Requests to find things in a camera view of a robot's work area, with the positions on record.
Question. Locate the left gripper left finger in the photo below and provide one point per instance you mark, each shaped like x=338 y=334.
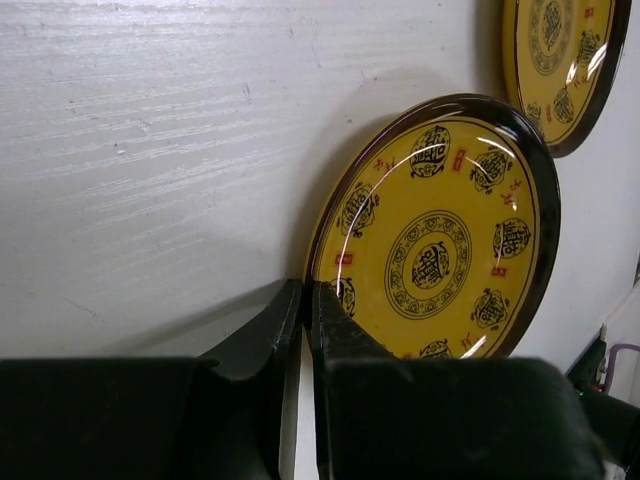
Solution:
x=217 y=415

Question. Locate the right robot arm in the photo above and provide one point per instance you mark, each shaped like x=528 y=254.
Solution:
x=606 y=377

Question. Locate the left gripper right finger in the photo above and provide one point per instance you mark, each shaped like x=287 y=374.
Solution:
x=380 y=417

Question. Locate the yellow brown plate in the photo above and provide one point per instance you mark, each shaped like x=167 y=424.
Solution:
x=560 y=59
x=440 y=237

